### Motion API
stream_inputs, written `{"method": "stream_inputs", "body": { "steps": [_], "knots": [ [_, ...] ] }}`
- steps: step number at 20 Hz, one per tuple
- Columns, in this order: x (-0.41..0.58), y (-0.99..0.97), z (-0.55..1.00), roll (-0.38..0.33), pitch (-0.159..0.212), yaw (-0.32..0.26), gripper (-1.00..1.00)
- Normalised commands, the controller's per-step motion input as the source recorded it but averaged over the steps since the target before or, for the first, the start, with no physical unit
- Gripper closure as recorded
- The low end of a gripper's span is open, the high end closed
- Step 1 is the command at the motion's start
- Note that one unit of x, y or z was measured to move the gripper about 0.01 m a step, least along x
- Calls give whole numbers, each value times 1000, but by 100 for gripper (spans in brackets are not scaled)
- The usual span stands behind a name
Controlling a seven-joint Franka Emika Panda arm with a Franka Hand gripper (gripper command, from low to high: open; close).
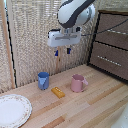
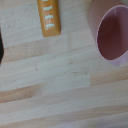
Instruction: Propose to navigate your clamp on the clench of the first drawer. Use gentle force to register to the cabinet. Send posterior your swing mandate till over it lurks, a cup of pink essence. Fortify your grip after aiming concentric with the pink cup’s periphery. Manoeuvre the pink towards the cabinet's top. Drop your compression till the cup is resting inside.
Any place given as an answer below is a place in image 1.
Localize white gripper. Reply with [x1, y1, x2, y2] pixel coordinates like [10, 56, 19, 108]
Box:
[46, 28, 82, 58]

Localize yellow rectangular block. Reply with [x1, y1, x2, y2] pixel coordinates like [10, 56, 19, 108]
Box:
[50, 86, 67, 99]

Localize pale grey board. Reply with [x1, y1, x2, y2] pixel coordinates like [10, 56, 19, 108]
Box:
[110, 105, 128, 128]

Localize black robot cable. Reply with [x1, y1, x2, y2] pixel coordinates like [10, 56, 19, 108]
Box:
[80, 25, 128, 38]

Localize pink mug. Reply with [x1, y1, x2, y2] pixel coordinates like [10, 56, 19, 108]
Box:
[70, 73, 90, 94]

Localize wide woven wooden screen panel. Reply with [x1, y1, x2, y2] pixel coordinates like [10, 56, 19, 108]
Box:
[6, 0, 101, 88]

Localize dark frame drawer cabinet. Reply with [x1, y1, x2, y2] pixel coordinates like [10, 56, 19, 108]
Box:
[86, 8, 128, 83]

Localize narrow woven wooden screen panel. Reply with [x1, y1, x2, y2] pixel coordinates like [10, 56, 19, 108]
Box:
[0, 0, 16, 95]

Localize silver bar drawer handle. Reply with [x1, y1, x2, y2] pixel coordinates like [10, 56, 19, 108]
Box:
[96, 54, 122, 67]
[107, 28, 128, 37]

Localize white floral rim plate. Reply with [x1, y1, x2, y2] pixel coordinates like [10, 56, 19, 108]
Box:
[0, 93, 34, 128]

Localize brown woven drawer front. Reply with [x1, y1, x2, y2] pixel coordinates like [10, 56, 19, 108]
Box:
[89, 41, 128, 81]
[94, 12, 128, 51]

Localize blue mug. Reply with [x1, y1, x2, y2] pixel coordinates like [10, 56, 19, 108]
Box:
[36, 71, 51, 91]

